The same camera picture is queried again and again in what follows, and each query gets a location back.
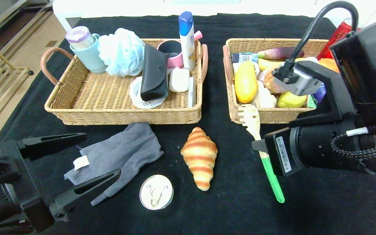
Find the pull tab tin can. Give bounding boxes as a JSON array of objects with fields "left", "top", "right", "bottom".
[{"left": 139, "top": 175, "right": 174, "bottom": 210}]

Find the toy cream puff bun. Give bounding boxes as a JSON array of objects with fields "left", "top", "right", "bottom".
[{"left": 264, "top": 67, "right": 286, "bottom": 94}]

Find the toy yellow lemon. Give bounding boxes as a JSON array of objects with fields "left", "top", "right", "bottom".
[{"left": 277, "top": 91, "right": 307, "bottom": 108}]

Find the gray towel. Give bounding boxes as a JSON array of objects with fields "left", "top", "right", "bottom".
[{"left": 64, "top": 122, "right": 165, "bottom": 206}]

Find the black glasses case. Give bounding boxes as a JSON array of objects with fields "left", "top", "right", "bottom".
[{"left": 140, "top": 45, "right": 170, "bottom": 102}]

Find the white comb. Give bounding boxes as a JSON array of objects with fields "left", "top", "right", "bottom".
[{"left": 187, "top": 77, "right": 196, "bottom": 108}]

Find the white shampoo bottle blue cap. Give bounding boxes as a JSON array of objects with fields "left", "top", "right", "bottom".
[{"left": 178, "top": 12, "right": 196, "bottom": 71}]

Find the black braided cable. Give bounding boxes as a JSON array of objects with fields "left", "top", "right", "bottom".
[{"left": 331, "top": 129, "right": 376, "bottom": 160}]

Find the toy croissant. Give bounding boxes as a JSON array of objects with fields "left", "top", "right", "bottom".
[{"left": 180, "top": 127, "right": 218, "bottom": 191}]

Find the toy yellow banana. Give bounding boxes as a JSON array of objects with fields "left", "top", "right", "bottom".
[{"left": 258, "top": 58, "right": 285, "bottom": 71}]

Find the red soda can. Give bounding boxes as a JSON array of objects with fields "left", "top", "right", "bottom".
[{"left": 317, "top": 21, "right": 353, "bottom": 60}]

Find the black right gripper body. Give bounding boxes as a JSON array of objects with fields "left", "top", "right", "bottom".
[{"left": 264, "top": 124, "right": 332, "bottom": 177}]

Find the white soap box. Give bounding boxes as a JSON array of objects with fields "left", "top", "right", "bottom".
[{"left": 169, "top": 68, "right": 190, "bottom": 93}]

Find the teal plastic cup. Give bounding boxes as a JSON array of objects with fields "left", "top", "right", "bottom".
[{"left": 70, "top": 33, "right": 108, "bottom": 74}]

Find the gold metal rack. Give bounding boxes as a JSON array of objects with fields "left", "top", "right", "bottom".
[{"left": 0, "top": 57, "right": 35, "bottom": 131}]

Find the rectangular wicker basket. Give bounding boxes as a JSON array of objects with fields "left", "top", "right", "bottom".
[
  {"left": 40, "top": 38, "right": 209, "bottom": 125},
  {"left": 223, "top": 38, "right": 338, "bottom": 124}
]

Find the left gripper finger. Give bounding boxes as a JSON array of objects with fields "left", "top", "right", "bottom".
[
  {"left": 49, "top": 169, "right": 121, "bottom": 222},
  {"left": 17, "top": 133, "right": 87, "bottom": 159}
]

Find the white round container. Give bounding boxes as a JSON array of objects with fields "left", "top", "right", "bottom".
[{"left": 130, "top": 76, "right": 166, "bottom": 109}]

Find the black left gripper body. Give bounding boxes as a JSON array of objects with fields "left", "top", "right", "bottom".
[{"left": 0, "top": 139, "right": 55, "bottom": 234}]

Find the black camera cable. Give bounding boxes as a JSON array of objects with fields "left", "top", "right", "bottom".
[{"left": 274, "top": 1, "right": 359, "bottom": 82}]

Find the light blue bath pouf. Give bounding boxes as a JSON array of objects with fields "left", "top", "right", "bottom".
[{"left": 98, "top": 28, "right": 145, "bottom": 77}]

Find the green handled pasta spoon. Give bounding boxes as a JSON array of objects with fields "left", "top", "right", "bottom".
[{"left": 238, "top": 104, "right": 285, "bottom": 203}]

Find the toy purple eggplant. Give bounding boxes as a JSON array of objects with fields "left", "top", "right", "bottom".
[{"left": 258, "top": 47, "right": 304, "bottom": 61}]

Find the black tablecloth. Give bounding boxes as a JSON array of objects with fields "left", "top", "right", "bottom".
[{"left": 0, "top": 13, "right": 376, "bottom": 235}]

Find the white drink bottle blue cap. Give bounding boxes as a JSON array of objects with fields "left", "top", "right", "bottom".
[{"left": 302, "top": 57, "right": 326, "bottom": 103}]

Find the toy yellow papaya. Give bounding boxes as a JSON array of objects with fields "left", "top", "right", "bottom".
[{"left": 234, "top": 61, "right": 259, "bottom": 104}]

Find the toy white garlic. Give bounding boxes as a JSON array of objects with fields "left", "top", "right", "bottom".
[{"left": 252, "top": 80, "right": 277, "bottom": 108}]

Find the pink mug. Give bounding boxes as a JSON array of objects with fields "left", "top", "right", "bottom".
[{"left": 157, "top": 31, "right": 203, "bottom": 69}]

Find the small toy orange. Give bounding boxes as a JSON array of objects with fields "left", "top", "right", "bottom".
[{"left": 319, "top": 58, "right": 340, "bottom": 73}]

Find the blue barcode snack packet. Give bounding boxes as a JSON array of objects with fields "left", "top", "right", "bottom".
[{"left": 230, "top": 52, "right": 260, "bottom": 64}]

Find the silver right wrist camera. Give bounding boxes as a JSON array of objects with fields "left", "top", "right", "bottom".
[{"left": 272, "top": 60, "right": 324, "bottom": 96}]

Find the purple lidded jar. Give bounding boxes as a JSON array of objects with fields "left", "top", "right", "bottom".
[{"left": 65, "top": 26, "right": 95, "bottom": 50}]

